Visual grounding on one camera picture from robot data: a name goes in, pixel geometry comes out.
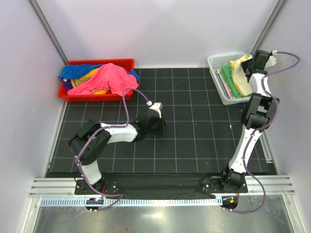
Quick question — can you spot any yellow white towel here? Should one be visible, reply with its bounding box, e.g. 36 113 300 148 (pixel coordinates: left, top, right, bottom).
230 54 252 97

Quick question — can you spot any green towel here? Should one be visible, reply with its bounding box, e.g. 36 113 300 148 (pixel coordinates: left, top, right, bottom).
220 64 243 99

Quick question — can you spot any printed rabbit towel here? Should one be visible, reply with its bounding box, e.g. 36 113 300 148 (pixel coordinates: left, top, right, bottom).
217 69 235 99

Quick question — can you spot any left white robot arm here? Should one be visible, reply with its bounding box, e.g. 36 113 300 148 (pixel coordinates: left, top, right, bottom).
68 109 168 194

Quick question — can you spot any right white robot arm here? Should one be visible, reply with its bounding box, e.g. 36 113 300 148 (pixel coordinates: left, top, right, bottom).
219 50 279 192

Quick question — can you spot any white perforated basket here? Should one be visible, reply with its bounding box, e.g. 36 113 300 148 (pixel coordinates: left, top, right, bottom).
207 51 250 105

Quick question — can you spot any black grid mat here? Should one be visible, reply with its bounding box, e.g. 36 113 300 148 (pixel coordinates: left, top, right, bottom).
46 67 277 175

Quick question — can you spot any pink towel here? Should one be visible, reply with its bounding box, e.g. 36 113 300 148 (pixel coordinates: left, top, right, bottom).
67 63 138 96

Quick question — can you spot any red plastic bin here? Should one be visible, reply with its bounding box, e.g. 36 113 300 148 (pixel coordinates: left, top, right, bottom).
58 59 134 102

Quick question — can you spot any purple yellow towel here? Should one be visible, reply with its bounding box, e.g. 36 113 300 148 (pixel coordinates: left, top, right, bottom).
61 68 107 95

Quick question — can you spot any blue towel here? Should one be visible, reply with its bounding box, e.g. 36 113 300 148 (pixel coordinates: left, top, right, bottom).
59 63 139 84

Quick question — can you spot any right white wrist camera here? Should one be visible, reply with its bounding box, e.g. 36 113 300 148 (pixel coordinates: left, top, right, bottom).
265 50 277 68

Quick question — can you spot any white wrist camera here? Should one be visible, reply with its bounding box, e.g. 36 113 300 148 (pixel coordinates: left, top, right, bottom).
265 50 277 68
146 101 163 118

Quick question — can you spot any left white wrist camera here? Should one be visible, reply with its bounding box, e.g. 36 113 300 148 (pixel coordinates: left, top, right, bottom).
146 101 163 118

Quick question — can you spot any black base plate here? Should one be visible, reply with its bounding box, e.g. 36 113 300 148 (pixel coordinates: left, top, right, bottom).
74 172 248 201

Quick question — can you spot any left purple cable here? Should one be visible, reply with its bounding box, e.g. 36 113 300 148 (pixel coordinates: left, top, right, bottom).
75 87 153 210

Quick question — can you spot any slotted cable duct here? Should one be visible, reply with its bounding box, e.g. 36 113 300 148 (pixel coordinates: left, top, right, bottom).
40 197 223 207

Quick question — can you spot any aluminium frame rail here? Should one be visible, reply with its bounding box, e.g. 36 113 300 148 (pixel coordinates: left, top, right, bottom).
28 174 296 198

